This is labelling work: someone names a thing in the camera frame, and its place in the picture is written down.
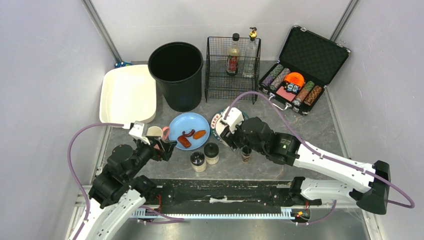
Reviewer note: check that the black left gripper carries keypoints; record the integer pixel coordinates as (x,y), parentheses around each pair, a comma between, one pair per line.
(156,148)

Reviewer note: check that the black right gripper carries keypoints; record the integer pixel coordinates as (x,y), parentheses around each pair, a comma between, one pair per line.
(232,136)

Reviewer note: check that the spice jar black lid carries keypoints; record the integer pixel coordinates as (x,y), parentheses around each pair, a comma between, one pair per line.
(198,162)
(211,153)

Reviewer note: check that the clear bottle gold pump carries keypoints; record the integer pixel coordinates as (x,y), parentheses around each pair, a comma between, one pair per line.
(250,55)

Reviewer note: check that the sauce bottle red label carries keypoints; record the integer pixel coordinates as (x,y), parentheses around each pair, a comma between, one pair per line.
(234,53)

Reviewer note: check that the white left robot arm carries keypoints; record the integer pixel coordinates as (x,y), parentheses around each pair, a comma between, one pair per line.
(118,191)

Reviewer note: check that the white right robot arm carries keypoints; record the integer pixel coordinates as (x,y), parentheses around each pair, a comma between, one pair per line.
(352,181)

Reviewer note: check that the small dark spice jar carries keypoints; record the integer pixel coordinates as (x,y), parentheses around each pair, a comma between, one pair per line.
(246,153)

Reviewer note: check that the red-brown meat roll toy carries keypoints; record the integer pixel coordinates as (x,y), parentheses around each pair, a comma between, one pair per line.
(184,141)

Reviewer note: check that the white patterned rim plate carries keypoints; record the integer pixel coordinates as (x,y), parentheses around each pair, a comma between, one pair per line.
(216,126)

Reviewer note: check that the brown octopus tentacle toy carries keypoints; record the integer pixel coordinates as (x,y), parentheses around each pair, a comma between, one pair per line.
(189,134)

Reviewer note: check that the blue plate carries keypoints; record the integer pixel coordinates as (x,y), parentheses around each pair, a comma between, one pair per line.
(186,122)

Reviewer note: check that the orange nugget toy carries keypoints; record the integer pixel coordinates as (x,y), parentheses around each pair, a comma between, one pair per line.
(199,134)

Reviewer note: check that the white rectangular basin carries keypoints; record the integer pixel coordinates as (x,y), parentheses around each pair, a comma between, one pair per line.
(128,94)

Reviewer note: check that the pink card deck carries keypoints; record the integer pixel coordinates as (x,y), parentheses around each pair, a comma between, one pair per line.
(286,95)

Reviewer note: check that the pink poker chip roll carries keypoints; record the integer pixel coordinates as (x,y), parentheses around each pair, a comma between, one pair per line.
(279,79)

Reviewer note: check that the blue dice box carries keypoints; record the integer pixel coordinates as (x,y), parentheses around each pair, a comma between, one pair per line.
(292,88)

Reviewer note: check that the green poker chip roll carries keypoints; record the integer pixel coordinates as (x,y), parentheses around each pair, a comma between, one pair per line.
(272,75)

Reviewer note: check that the black trash bin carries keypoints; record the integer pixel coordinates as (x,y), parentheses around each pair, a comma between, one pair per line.
(177,69)

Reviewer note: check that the orange round toy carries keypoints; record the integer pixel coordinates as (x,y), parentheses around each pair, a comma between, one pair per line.
(295,78)

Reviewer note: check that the brown poker chip roll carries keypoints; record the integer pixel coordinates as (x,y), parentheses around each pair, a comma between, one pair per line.
(313,95)

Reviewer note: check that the green brown chip roll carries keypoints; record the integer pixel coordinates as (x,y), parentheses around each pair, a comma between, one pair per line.
(303,93)

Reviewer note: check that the blue toy car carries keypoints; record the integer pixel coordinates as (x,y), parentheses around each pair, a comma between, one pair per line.
(122,64)

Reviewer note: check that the black poker chip case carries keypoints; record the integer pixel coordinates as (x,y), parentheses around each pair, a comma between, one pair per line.
(317,58)

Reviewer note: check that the pink handled cream mug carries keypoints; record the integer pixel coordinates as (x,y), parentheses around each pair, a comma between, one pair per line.
(156,131)

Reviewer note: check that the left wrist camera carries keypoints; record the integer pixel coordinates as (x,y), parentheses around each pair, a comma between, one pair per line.
(138,132)

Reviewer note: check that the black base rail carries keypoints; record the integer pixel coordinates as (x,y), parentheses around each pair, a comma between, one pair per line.
(211,196)

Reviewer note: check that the black wire basket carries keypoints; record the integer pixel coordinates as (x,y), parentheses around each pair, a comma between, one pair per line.
(218,84)

